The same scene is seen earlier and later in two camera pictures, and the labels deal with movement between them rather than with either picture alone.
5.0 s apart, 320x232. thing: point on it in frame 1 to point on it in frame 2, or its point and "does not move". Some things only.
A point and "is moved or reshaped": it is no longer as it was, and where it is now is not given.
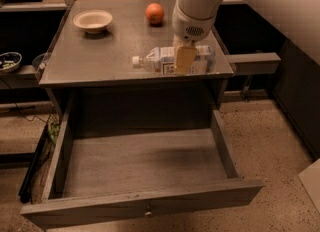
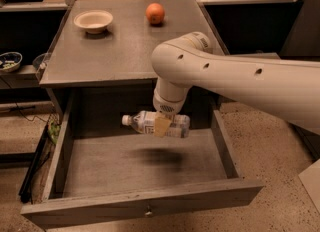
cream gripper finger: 184,59 to 161,124
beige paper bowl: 93,21 does not move
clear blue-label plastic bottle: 163,60 is moved or reshaped
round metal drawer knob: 148,212 does not move
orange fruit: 154,13 does not move
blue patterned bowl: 9,61 does not move
